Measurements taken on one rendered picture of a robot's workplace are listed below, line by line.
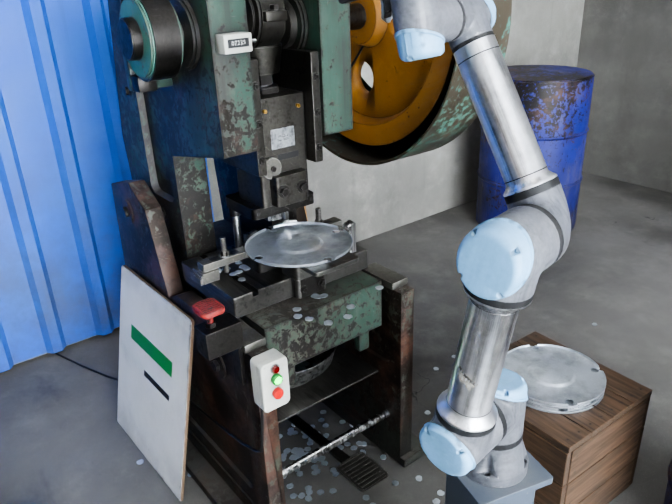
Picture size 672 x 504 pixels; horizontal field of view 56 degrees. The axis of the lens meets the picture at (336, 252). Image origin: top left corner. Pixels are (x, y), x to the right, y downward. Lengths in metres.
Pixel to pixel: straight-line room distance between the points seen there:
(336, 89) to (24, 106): 1.35
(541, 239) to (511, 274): 0.08
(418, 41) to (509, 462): 0.87
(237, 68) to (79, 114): 1.28
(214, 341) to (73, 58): 1.48
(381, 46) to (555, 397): 1.07
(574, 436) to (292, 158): 1.01
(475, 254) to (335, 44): 0.81
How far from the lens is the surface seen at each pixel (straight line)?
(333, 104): 1.66
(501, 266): 0.99
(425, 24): 1.04
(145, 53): 1.49
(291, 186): 1.64
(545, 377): 1.90
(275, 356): 1.51
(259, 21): 1.58
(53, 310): 2.84
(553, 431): 1.77
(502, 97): 1.12
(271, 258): 1.62
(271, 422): 1.66
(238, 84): 1.50
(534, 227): 1.03
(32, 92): 2.63
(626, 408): 1.91
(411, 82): 1.77
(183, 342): 1.85
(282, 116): 1.63
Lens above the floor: 1.46
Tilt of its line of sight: 25 degrees down
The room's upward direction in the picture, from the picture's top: 2 degrees counter-clockwise
